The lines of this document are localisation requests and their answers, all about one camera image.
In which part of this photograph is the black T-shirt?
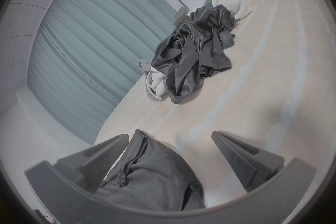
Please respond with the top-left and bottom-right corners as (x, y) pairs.
(96, 129), (206, 211)

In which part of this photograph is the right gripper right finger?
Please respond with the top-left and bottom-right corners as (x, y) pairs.
(211, 132), (285, 190)

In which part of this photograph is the bed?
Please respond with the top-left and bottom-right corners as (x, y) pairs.
(93, 0), (336, 209)

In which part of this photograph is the grey bedside table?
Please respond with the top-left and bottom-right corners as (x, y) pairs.
(174, 7), (189, 24)

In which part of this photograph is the blue-green curtain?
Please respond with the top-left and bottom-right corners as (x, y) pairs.
(26, 27), (124, 145)
(39, 0), (180, 103)

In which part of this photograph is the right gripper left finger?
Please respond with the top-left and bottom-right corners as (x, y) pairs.
(54, 134), (130, 193)

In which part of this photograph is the pile of clothes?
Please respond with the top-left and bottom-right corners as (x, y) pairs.
(139, 0), (256, 105)

